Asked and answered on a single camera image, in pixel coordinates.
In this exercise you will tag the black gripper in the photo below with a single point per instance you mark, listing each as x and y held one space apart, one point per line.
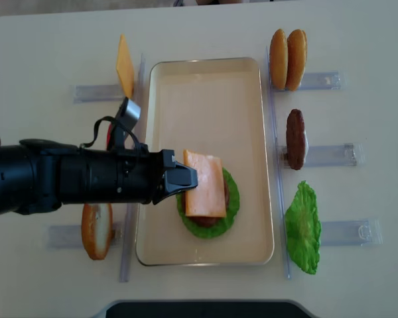
106 177

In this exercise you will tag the orange cheese slice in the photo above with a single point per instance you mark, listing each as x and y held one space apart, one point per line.
203 199
124 68

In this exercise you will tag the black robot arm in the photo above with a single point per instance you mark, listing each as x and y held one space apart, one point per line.
39 176

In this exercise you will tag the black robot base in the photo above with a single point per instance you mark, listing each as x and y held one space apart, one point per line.
206 309

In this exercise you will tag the meat patty on burger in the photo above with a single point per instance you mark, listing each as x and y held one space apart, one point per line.
218 213

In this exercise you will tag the lettuce leaf on burger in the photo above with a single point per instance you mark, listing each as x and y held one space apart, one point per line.
216 226

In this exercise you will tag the standing red tomato slice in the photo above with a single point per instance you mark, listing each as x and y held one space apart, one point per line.
109 143

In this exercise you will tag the standing orange cheese slice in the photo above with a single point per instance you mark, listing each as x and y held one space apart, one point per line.
124 68

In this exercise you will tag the standing meat patty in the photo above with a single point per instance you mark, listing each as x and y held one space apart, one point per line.
295 138

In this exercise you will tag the standing green lettuce leaf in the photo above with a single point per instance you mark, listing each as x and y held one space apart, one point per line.
303 229

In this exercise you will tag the cream rectangular tray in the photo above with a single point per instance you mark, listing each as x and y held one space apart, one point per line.
211 107

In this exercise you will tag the standing top bun slice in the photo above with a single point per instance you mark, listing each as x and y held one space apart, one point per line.
97 229

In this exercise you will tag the standing bun slice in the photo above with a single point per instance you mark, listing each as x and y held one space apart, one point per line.
297 55
97 229
278 59

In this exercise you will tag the white patty holder clip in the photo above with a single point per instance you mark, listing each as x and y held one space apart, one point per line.
306 147

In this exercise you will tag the standing bun slice far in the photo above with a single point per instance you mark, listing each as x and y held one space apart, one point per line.
278 59

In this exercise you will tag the standing bun slice near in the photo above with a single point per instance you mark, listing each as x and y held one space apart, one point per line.
297 55

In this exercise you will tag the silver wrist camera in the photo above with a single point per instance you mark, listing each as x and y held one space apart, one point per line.
129 113

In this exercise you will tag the clear left long rail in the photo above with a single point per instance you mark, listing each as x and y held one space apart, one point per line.
129 225

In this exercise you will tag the clear long rail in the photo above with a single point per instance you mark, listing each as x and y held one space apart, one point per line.
129 225
277 173

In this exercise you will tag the clear cheese holder rail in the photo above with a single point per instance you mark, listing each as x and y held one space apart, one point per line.
97 93

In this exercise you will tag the clear top bun rail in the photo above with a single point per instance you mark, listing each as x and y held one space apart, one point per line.
59 237

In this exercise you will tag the clear right long rail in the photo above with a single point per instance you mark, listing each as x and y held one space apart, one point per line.
277 173

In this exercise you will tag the clear patty holder rail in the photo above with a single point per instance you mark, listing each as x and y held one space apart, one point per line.
347 154

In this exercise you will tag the clear bun holder rail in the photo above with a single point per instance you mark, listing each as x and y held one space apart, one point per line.
331 80

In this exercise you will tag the clear lettuce holder rail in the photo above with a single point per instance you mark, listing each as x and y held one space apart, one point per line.
351 233

